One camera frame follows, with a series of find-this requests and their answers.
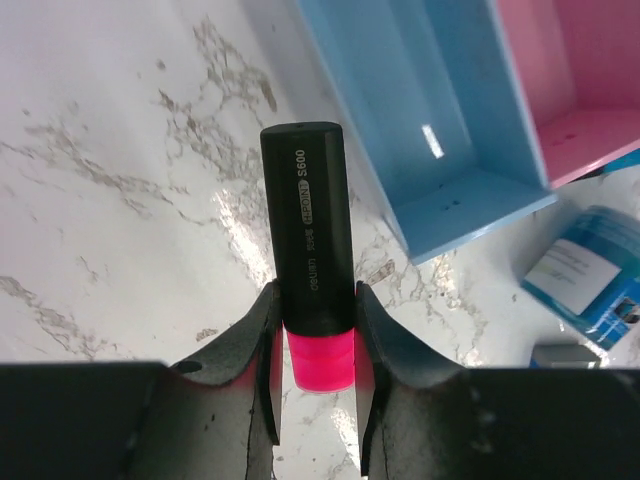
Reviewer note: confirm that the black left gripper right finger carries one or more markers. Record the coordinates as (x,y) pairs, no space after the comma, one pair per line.
(421,415)

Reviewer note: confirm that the light blue drawer bin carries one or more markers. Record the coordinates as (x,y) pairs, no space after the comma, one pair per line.
(428,91)

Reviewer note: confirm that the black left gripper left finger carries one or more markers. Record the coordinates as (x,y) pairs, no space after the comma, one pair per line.
(213,415)

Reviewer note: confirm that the blue round tape jar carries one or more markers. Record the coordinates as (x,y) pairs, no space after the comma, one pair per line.
(589,276)

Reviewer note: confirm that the black pink highlighter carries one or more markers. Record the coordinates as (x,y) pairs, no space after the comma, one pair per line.
(308,203)

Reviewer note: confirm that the pink drawer bin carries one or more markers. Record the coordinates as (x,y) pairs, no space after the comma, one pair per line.
(578,63)

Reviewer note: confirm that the blue pencil sharpener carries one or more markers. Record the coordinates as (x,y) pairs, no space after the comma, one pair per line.
(563,356)

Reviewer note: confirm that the black blue highlighter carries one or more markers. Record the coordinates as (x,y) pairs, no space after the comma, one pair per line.
(629,160)

